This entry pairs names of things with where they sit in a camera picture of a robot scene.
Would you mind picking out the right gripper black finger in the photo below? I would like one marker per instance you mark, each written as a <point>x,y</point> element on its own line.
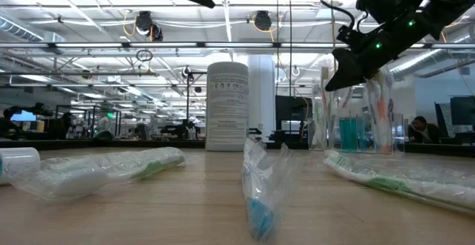
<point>345,70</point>

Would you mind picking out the purple toothbrush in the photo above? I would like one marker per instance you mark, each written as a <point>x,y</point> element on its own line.
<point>392,109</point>

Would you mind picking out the black screen on stand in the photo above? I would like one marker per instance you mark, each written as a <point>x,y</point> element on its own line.
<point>291,109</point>

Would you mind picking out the clear acrylic organizer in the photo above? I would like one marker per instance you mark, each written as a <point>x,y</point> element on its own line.
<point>400,130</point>

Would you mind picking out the white building column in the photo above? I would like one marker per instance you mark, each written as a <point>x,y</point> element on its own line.
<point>265,96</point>

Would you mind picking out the person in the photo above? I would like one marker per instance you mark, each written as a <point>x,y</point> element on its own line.
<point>423,130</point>
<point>68,124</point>

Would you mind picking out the black pole stand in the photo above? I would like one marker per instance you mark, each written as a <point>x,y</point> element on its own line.
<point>187,100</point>

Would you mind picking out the white wipes canister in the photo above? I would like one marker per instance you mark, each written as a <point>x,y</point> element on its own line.
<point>227,107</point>

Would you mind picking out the blue toothbrush in clear wrapper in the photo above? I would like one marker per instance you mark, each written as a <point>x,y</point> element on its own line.
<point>259,215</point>

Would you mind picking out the desk monitor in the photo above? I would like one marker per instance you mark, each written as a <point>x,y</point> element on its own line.
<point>23,116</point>

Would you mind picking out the silver ceiling duct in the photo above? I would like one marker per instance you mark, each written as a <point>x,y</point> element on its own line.
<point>412,64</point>

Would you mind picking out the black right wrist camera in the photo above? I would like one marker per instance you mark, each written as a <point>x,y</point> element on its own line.
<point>386,0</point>

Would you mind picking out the black wall monitor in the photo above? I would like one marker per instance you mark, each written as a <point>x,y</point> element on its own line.
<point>463,111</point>

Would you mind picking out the black table frame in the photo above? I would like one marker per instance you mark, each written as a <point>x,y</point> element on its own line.
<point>111,143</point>

